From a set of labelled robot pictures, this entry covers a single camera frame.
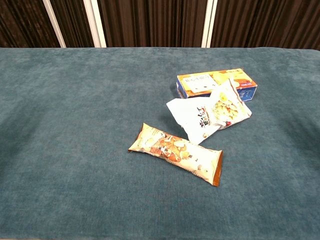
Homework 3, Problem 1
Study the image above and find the teal velvet tablecloth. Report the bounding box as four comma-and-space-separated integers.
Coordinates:
0, 46, 320, 240

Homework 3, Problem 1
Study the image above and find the white snack bag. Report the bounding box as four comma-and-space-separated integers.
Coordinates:
166, 78, 253, 146

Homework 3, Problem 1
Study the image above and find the long beige snack pack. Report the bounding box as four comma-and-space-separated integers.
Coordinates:
127, 122, 223, 188

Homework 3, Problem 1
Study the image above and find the white partition post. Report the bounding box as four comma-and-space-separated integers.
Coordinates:
42, 0, 67, 49
82, 0, 108, 49
200, 0, 219, 49

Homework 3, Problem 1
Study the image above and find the blue orange biscuit box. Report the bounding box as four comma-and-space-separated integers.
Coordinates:
175, 67, 258, 103

